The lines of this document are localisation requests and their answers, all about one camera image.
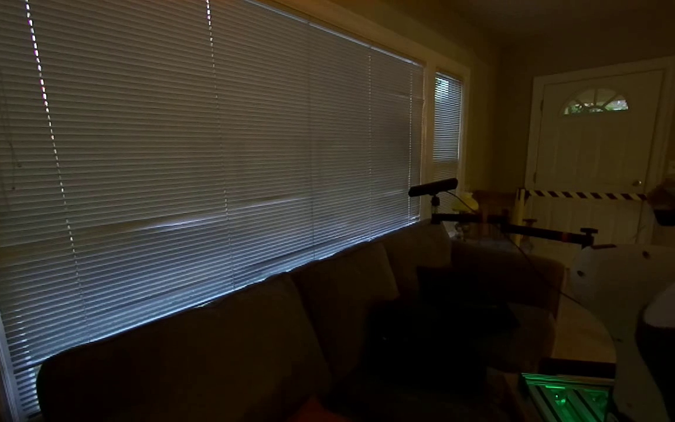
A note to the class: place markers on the dark sofa cushion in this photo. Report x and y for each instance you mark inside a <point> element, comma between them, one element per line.
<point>455,320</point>

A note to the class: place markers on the green lit robot mounting table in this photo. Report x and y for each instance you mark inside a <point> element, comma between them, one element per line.
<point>568,398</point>

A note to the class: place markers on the wide white window blinds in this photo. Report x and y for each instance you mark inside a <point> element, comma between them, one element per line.
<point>159,155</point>

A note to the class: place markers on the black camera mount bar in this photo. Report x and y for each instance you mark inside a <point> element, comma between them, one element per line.
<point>541,229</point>

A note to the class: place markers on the brown fabric sofa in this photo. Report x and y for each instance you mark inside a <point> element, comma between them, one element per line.
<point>199,358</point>

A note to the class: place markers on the black yellow caution tape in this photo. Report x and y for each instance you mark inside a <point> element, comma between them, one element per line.
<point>587,195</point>

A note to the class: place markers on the narrow window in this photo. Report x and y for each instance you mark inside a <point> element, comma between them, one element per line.
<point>449,117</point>

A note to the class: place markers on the white front door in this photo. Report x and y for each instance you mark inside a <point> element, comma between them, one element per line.
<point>587,148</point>

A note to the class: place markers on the black stereo camera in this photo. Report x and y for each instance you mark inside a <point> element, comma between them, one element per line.
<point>435,188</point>

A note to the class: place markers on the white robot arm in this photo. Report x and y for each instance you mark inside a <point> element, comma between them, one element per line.
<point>619,288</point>

